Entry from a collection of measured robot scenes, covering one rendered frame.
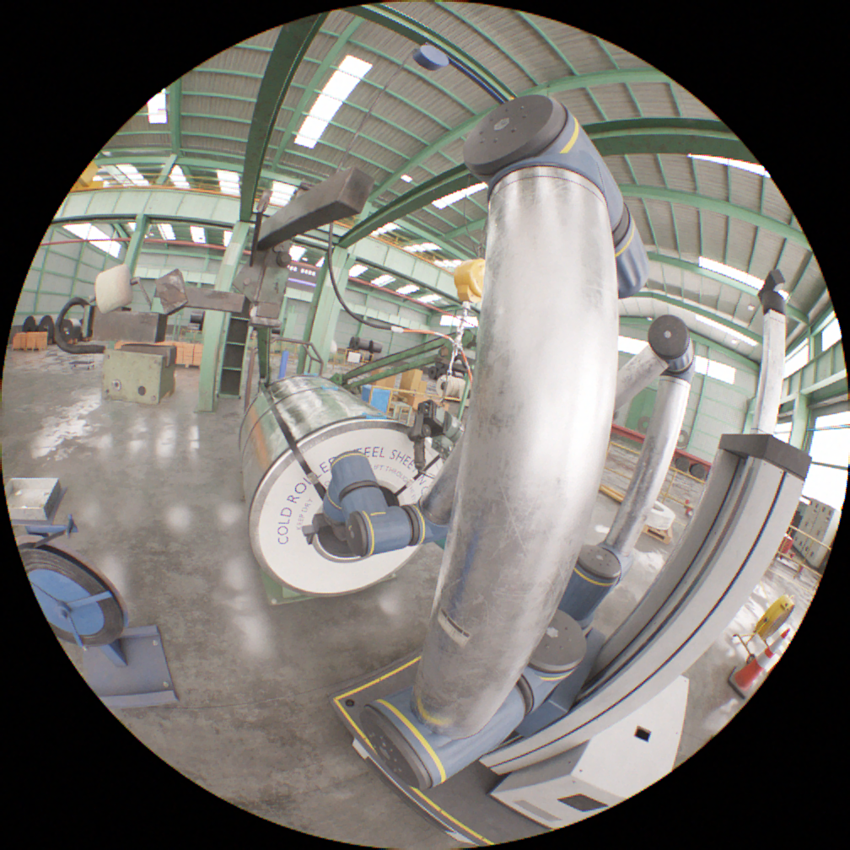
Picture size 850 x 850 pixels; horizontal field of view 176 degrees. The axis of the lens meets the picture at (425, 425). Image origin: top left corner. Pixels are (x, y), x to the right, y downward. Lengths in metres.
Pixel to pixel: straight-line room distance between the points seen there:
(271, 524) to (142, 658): 1.28
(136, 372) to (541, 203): 0.81
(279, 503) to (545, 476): 1.20
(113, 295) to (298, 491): 1.03
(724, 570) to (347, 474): 0.82
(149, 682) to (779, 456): 2.33
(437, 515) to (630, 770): 1.00
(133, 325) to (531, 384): 0.82
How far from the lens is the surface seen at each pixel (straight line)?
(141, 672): 1.99
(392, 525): 0.62
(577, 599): 1.00
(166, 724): 1.86
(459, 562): 0.25
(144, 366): 0.78
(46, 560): 1.38
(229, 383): 7.57
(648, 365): 0.97
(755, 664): 3.62
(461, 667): 0.32
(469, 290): 1.32
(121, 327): 0.84
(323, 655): 1.86
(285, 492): 1.28
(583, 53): 11.95
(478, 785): 1.42
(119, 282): 0.82
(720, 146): 2.59
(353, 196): 0.42
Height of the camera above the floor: 1.66
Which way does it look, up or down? 12 degrees down
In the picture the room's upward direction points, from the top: 14 degrees clockwise
